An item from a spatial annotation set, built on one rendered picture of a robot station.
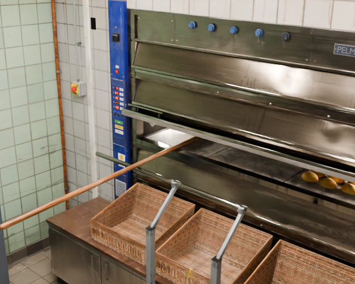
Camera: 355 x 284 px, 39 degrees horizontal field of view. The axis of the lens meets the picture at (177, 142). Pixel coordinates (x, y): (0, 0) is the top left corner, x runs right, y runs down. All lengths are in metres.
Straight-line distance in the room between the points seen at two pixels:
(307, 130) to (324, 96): 0.23
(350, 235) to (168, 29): 1.66
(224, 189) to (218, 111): 0.52
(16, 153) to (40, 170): 0.30
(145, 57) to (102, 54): 0.44
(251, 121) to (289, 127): 0.25
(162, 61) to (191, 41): 0.28
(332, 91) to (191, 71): 0.93
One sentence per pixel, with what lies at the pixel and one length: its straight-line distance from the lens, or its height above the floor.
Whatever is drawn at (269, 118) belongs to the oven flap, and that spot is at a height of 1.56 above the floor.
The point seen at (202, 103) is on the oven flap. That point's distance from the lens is 3.19.
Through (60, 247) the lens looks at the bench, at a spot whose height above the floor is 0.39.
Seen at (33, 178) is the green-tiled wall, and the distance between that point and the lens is 4.33.
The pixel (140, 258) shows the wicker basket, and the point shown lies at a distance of 3.27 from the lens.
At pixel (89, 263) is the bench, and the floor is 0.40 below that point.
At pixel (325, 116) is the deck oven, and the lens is 2.74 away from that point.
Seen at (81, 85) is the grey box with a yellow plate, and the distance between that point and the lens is 3.96.
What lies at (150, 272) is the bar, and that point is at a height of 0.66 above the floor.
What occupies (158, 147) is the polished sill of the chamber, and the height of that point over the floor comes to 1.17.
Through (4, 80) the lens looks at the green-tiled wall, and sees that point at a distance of 3.98.
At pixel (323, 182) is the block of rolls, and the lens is 3.03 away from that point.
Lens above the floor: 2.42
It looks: 20 degrees down
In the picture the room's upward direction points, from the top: 1 degrees clockwise
